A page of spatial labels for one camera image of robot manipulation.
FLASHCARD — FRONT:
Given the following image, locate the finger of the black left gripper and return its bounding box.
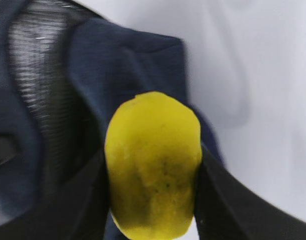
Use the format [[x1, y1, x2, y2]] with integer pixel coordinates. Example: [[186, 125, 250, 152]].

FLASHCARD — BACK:
[[0, 134, 18, 165]]

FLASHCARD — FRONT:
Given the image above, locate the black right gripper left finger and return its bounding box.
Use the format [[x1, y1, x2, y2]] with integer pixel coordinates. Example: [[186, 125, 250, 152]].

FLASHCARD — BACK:
[[0, 151, 109, 240]]

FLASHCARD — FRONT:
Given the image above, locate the yellow lemon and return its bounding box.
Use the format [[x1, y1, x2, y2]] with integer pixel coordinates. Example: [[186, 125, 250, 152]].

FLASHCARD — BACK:
[[104, 91, 202, 240]]

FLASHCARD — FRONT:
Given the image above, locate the dark blue lunch bag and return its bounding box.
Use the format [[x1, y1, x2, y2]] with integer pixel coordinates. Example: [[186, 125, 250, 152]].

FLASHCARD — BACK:
[[0, 0, 226, 240]]

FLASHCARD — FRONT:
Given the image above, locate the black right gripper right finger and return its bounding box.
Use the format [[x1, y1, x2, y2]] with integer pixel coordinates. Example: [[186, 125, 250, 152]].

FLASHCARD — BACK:
[[195, 146, 306, 240]]

